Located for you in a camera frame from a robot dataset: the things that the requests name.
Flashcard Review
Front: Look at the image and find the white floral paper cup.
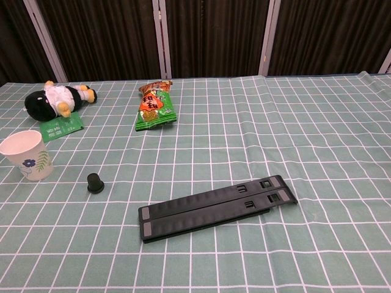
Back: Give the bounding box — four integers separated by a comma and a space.
0, 129, 54, 183

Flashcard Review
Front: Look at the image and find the green orange snack bag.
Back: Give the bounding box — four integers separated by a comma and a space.
134, 80, 178, 132

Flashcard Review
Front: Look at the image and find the green checkered tablecloth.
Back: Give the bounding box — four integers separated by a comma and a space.
0, 71, 391, 293

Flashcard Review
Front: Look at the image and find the black folded laptop stand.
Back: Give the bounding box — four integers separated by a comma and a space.
137, 175, 299, 244

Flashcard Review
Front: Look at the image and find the small black rubber cap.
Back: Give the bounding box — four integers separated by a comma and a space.
86, 173, 105, 194

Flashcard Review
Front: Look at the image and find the dark pleated curtain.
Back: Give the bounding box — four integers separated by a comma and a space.
0, 0, 391, 87

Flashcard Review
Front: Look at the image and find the green sachet packet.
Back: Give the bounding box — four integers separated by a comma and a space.
39, 112, 85, 143

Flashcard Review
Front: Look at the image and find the black white plush doll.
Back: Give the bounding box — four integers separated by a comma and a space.
24, 80, 98, 121

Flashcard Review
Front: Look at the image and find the white screen frame post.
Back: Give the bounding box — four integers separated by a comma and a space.
378, 47, 391, 74
258, 0, 282, 77
23, 0, 68, 83
152, 0, 173, 79

